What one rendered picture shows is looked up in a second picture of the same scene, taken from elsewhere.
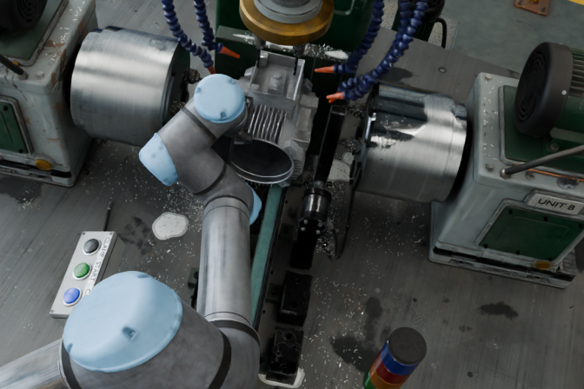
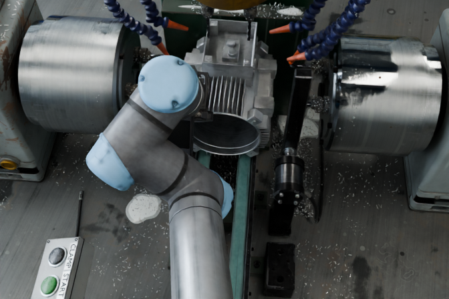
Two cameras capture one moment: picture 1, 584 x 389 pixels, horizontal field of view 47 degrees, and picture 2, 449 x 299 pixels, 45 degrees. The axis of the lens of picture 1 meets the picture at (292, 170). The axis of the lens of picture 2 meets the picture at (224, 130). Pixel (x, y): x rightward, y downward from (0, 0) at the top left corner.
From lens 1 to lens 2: 0.33 m
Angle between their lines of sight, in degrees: 4
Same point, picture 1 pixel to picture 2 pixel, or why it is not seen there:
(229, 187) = (194, 181)
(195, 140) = (146, 136)
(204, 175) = (164, 174)
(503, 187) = not seen: outside the picture
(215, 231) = (184, 241)
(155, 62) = (101, 47)
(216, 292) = not seen: outside the picture
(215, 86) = (162, 71)
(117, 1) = not seen: outside the picture
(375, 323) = (365, 284)
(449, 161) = (427, 109)
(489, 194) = not seen: outside the picture
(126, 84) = (74, 75)
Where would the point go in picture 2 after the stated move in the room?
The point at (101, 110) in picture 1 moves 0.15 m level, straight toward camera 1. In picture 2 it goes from (53, 105) to (69, 167)
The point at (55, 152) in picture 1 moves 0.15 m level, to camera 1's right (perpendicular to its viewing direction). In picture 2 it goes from (17, 151) to (84, 155)
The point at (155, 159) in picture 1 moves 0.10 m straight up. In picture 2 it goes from (104, 165) to (88, 122)
